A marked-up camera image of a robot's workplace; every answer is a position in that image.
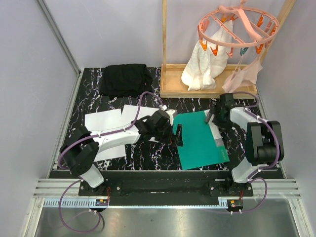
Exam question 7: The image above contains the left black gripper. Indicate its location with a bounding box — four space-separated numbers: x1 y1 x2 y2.
154 122 183 147

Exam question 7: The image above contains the green file folder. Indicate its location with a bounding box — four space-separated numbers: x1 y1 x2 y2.
173 110 230 170

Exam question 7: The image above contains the white paper sheet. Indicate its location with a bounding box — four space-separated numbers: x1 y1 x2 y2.
120 105 158 126
84 109 126 161

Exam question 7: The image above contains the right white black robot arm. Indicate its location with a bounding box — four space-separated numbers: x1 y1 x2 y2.
205 93 284 196

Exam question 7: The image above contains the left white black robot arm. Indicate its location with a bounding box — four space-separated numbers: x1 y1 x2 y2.
59 109 183 196

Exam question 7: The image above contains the white hanging towel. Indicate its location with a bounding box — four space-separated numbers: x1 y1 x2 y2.
181 19 235 91

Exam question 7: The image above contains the pink hanging mesh cloth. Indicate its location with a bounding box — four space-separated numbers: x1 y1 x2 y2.
222 54 262 93

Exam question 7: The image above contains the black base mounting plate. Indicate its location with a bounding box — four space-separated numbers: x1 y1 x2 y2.
79 170 253 208

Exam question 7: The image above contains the black folded cloth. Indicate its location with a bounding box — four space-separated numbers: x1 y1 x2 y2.
98 64 153 99

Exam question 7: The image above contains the pink round clip hanger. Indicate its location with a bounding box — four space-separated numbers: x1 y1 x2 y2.
197 0 281 58

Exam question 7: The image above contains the wooden rack frame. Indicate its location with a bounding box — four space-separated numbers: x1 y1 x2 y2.
160 0 295 99

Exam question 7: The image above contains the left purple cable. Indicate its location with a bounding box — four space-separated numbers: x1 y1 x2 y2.
58 91 166 234

